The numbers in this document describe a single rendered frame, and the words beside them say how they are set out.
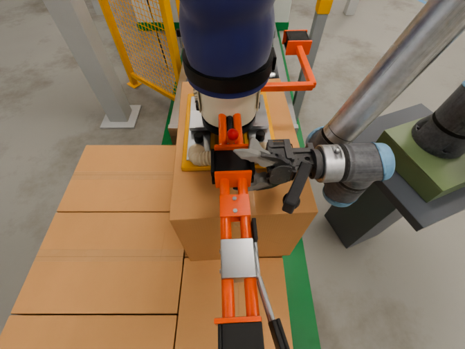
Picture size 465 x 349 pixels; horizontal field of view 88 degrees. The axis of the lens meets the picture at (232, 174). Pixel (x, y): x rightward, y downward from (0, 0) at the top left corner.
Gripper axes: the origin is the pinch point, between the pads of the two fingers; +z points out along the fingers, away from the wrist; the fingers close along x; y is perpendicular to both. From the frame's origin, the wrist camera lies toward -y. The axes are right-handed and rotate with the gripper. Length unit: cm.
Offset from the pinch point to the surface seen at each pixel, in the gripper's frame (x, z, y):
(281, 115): -13.4, -19.2, 33.8
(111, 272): -53, 47, -7
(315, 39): -29, -56, 116
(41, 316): -53, 69, -21
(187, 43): 19.0, 8.5, 21.3
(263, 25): 22.5, -7.4, 20.9
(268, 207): -13.3, -9.7, -2.1
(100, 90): -73, 97, 135
